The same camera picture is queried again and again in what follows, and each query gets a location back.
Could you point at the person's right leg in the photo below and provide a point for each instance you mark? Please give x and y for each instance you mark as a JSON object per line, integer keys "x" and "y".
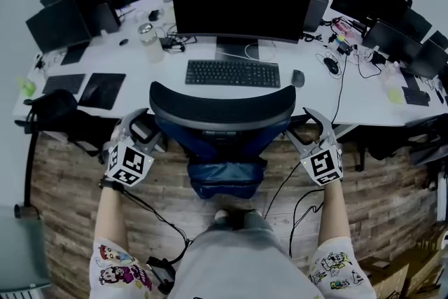
{"x": 257, "y": 218}

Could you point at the clear water bottle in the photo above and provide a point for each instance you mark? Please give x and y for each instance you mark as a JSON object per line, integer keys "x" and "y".
{"x": 151, "y": 45}

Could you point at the person's left leg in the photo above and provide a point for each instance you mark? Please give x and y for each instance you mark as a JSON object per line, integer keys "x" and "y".
{"x": 221, "y": 218}

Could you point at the pink case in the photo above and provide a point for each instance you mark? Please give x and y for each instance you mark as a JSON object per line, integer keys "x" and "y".
{"x": 342, "y": 28}

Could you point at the person's leg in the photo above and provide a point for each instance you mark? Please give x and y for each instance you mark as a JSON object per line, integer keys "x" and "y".
{"x": 257, "y": 218}
{"x": 221, "y": 218}

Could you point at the black wristband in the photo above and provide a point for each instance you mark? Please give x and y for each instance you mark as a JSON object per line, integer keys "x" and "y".
{"x": 112, "y": 183}

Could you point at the person's grey printed shirt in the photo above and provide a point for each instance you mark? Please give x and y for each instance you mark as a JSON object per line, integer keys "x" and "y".
{"x": 238, "y": 262}

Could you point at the yellow and blue gadget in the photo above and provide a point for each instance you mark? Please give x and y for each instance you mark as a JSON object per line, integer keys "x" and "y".
{"x": 340, "y": 40}

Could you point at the black power adapter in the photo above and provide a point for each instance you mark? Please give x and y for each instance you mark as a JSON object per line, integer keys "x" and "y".
{"x": 167, "y": 42}

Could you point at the white office desk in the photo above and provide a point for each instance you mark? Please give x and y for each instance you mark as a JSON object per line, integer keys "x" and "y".
{"x": 140, "y": 80}

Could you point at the person's left forearm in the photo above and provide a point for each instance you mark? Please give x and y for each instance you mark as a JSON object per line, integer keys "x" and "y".
{"x": 112, "y": 217}

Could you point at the glass table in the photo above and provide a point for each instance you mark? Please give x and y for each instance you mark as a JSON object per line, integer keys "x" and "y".
{"x": 21, "y": 248}

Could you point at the clear plastic bottle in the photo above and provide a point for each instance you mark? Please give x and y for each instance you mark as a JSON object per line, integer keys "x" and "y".
{"x": 393, "y": 71}

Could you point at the black metal pole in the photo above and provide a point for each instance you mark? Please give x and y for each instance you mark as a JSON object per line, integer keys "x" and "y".
{"x": 29, "y": 164}

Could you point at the black waist device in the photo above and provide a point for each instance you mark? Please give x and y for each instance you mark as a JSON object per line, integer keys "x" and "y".
{"x": 161, "y": 274}

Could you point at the black compact keyboard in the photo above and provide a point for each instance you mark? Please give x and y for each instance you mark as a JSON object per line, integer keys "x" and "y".
{"x": 63, "y": 84}
{"x": 416, "y": 89}

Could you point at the black full-size keyboard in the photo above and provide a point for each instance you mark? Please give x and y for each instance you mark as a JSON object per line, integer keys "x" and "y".
{"x": 231, "y": 73}

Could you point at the white tower appliance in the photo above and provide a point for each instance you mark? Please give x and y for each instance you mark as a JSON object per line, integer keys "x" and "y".
{"x": 442, "y": 197}

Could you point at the small black box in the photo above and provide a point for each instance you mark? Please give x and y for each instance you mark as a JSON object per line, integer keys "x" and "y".
{"x": 154, "y": 15}

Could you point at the black mouse pad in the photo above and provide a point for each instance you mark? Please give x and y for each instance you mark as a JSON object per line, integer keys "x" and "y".
{"x": 101, "y": 91}

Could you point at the green tissue packet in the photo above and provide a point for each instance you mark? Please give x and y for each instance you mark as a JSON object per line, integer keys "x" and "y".
{"x": 26, "y": 87}

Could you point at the white ribbed panel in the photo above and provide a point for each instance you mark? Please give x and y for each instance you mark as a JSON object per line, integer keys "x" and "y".
{"x": 21, "y": 293}

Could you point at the person's right forearm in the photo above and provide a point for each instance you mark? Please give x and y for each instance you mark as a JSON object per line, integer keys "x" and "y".
{"x": 334, "y": 213}

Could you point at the grey computer mouse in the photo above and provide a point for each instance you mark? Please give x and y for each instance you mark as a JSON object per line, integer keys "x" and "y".
{"x": 297, "y": 78}

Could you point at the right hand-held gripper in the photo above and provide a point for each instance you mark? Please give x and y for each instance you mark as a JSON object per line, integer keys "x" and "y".
{"x": 323, "y": 166}

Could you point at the grey jacket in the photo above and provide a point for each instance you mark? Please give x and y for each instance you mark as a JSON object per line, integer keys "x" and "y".
{"x": 428, "y": 152}

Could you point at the cardboard box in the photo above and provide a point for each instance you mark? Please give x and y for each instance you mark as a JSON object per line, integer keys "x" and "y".
{"x": 385, "y": 280}
{"x": 428, "y": 259}

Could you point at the dark grey desktop box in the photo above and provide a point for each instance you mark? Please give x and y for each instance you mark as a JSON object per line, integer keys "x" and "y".
{"x": 106, "y": 19}

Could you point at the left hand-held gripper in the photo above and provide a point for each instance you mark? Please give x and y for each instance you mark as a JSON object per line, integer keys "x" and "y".
{"x": 129, "y": 164}

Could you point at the large curved black monitor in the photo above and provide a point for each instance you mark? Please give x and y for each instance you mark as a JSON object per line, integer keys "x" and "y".
{"x": 241, "y": 3}

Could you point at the small black mouse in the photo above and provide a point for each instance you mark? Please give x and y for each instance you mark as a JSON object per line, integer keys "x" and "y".
{"x": 123, "y": 42}

